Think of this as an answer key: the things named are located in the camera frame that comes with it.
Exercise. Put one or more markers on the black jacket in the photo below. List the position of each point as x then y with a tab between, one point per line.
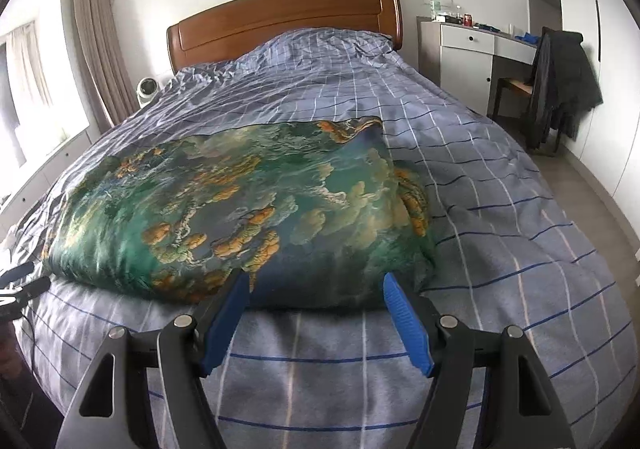
565	79

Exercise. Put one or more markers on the wooden chair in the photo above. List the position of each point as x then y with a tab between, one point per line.
510	86

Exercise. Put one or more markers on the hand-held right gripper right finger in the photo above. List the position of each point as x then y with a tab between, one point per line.
410	324

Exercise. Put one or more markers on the blue item on desk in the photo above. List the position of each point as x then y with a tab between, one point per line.
526	37

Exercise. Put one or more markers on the white sheer curtain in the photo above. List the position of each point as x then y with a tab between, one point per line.
27	89

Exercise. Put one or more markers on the wooden headboard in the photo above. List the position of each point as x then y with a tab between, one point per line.
280	19

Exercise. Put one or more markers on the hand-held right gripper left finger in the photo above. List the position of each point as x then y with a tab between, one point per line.
227	324

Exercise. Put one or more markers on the blue checked duvet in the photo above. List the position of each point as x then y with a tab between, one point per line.
450	154

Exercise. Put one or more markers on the white window cabinet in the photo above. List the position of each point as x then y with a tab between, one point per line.
45	174

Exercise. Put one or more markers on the white wardrobe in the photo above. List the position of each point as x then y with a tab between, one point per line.
610	54

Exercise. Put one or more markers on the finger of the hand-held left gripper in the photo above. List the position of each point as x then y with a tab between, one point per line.
17	271
30	288

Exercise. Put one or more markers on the white desk with drawer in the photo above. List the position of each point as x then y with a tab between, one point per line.
467	59

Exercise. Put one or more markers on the clear bottle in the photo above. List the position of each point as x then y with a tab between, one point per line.
436	9

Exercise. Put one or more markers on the white table fan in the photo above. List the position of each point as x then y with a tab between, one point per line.
148	90

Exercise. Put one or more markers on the beige curtain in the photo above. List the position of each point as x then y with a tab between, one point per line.
100	44

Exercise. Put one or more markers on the green printed padded jacket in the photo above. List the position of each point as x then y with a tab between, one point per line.
225	199

